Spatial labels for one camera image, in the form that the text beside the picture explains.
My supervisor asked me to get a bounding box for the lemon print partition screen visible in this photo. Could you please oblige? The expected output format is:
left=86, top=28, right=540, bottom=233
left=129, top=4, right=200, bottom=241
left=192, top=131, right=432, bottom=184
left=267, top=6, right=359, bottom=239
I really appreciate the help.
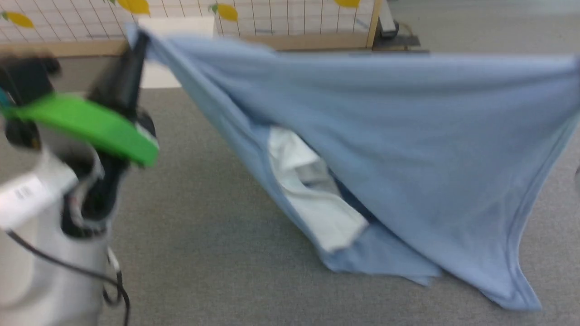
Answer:
left=0, top=0, right=385, bottom=58

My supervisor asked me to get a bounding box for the light blue shirt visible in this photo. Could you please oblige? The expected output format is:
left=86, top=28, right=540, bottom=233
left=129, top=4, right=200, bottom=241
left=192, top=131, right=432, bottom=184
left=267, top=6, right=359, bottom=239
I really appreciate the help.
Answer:
left=124, top=24, right=580, bottom=312

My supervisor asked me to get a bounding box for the short dark tape strip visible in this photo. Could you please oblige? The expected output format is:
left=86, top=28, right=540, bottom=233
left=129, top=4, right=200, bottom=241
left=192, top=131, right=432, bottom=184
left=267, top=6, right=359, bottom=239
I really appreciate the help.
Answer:
left=372, top=35, right=422, bottom=51

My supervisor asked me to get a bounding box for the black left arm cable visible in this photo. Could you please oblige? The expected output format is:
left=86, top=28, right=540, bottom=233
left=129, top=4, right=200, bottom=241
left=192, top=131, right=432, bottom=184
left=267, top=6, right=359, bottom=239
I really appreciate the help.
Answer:
left=4, top=228, right=132, bottom=326

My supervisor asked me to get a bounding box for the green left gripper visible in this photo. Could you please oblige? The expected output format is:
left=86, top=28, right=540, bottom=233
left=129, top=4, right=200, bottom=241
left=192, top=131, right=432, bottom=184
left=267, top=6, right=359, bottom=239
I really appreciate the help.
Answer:
left=0, top=31, right=160, bottom=168

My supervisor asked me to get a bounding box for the white box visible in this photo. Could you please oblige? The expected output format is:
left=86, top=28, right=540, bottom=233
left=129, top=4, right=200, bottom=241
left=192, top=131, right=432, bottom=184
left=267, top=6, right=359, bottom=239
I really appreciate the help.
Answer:
left=135, top=16, right=219, bottom=89

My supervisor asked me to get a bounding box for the grey metal screen foot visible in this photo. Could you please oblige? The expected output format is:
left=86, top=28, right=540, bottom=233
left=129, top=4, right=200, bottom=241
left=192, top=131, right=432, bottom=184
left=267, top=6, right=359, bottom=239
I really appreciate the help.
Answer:
left=378, top=0, right=400, bottom=39

